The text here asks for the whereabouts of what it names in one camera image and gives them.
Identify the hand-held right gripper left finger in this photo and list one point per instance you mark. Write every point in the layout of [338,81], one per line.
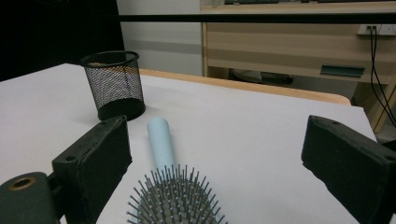
[93,168]

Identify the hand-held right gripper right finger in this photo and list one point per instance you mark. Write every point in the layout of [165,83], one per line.
[351,174]

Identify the light blue hairbrush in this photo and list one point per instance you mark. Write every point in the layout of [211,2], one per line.
[160,143]

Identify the black mesh pen holder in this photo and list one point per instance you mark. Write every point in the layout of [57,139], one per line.
[115,84]

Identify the office chair base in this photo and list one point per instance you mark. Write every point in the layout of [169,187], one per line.
[249,75]

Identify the black curtain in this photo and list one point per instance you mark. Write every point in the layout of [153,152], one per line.
[46,31]

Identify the light wooden desk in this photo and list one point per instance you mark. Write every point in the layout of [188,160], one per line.
[280,46]

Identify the white power strip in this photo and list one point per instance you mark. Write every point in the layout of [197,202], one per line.
[386,30]

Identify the black metal frame bar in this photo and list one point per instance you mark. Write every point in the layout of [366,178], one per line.
[249,18]

